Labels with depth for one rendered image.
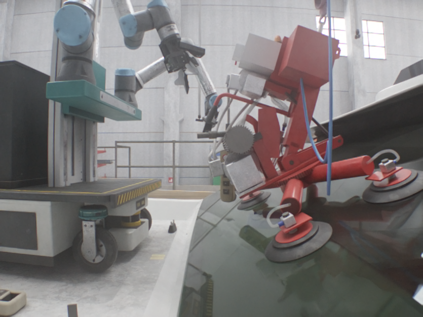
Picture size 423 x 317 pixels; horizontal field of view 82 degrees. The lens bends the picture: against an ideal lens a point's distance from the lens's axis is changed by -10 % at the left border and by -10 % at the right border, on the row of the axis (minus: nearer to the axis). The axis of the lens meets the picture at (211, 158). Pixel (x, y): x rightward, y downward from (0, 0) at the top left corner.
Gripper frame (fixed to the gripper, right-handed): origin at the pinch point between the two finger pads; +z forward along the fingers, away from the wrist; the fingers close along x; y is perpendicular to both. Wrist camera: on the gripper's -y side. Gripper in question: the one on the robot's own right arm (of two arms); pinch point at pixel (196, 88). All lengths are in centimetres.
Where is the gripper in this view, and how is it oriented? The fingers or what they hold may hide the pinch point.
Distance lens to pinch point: 104.9
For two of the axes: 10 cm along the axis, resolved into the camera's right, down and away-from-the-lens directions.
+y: -8.0, 4.1, -4.4
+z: 3.9, 9.1, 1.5
